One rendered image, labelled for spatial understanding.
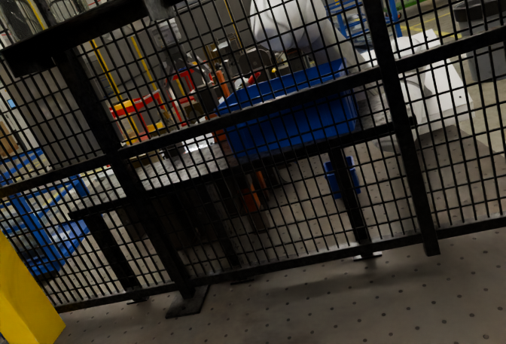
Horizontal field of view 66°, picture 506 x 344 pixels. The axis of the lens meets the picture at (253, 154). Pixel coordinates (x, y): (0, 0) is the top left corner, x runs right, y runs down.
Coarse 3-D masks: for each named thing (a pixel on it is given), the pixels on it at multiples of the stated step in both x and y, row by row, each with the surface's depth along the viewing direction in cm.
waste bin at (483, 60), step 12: (468, 0) 369; (492, 0) 326; (504, 0) 325; (456, 12) 351; (480, 12) 333; (492, 12) 329; (504, 12) 330; (492, 24) 335; (492, 48) 343; (468, 60) 368; (480, 60) 354; (504, 60) 346; (480, 72) 360; (504, 72) 350
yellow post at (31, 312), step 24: (0, 240) 103; (0, 264) 101; (24, 264) 108; (0, 288) 100; (24, 288) 106; (0, 312) 103; (24, 312) 104; (48, 312) 111; (24, 336) 105; (48, 336) 109
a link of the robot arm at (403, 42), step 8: (392, 40) 131; (400, 40) 128; (408, 40) 128; (416, 40) 128; (392, 48) 128; (400, 48) 127; (416, 48) 125; (424, 48) 128; (408, 72) 127; (408, 80) 127; (416, 80) 127; (424, 80) 131
